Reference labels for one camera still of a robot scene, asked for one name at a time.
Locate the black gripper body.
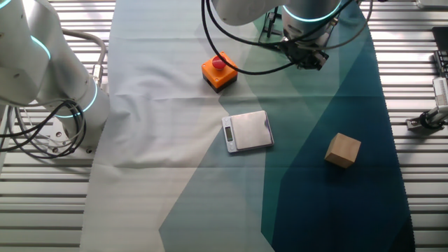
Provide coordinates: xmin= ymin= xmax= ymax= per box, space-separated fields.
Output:
xmin=279 ymin=38 xmax=330 ymax=71

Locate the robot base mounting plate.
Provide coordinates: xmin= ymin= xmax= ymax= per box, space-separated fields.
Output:
xmin=48 ymin=118 xmax=97 ymax=155

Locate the orange emergency stop button box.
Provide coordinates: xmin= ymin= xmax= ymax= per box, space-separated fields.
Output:
xmin=201 ymin=51 xmax=239 ymax=94

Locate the silver digital kitchen scale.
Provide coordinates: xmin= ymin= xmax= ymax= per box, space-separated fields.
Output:
xmin=221 ymin=110 xmax=275 ymax=154

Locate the wooden cube block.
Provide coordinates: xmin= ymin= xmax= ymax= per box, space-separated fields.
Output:
xmin=324 ymin=132 xmax=362 ymax=169

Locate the black flat panel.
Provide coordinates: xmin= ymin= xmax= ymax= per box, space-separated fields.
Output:
xmin=431 ymin=26 xmax=448 ymax=51

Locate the teal white blue tablecloth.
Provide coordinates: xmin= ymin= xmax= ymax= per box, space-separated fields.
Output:
xmin=79 ymin=0 xmax=416 ymax=252

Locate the black wire cup rack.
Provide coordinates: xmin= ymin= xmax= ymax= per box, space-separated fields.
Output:
xmin=258 ymin=6 xmax=285 ymax=46

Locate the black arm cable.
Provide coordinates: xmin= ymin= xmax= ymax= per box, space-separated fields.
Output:
xmin=201 ymin=0 xmax=374 ymax=76

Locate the small camera mount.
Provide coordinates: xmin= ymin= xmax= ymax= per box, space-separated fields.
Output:
xmin=405 ymin=106 xmax=448 ymax=132

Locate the small silver camera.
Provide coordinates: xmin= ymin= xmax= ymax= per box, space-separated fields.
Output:
xmin=433 ymin=77 xmax=448 ymax=107

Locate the thick grey conduit hose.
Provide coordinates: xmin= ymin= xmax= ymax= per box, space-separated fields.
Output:
xmin=61 ymin=28 xmax=108 ymax=87

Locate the robot base cable bundle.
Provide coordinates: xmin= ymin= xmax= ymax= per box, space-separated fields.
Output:
xmin=0 ymin=99 xmax=88 ymax=160

